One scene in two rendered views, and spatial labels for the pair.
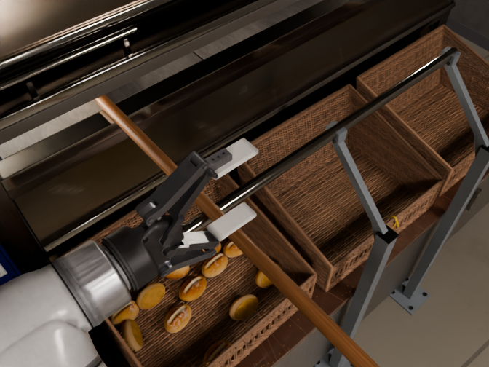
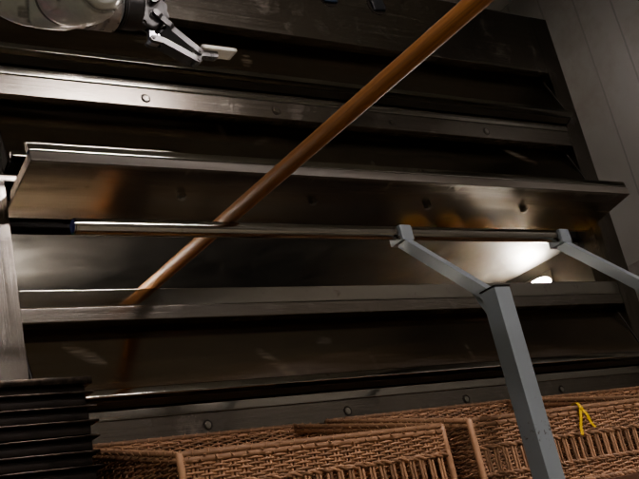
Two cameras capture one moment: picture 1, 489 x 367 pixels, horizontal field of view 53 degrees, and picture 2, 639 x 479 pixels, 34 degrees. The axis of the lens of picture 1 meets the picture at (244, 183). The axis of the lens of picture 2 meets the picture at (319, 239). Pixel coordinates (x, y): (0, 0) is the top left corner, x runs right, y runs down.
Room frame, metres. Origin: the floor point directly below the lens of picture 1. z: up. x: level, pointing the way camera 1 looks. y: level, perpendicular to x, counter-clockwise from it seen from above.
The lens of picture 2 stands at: (-1.22, -0.19, 0.46)
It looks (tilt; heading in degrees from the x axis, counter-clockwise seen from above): 19 degrees up; 4
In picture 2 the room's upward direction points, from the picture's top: 13 degrees counter-clockwise
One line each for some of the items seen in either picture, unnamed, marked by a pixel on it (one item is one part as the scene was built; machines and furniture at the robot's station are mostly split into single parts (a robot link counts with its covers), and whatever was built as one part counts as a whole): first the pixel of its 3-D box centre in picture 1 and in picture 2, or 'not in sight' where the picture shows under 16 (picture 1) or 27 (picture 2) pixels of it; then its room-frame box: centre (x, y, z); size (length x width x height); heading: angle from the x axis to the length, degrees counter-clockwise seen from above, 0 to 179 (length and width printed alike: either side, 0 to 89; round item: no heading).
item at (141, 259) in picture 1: (148, 246); (141, 9); (0.33, 0.12, 1.49); 0.09 x 0.07 x 0.08; 130
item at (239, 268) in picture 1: (195, 278); (254, 475); (0.71, 0.15, 0.72); 0.56 x 0.49 x 0.28; 132
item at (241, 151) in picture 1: (229, 158); not in sight; (0.41, 0.02, 1.56); 0.07 x 0.03 x 0.01; 130
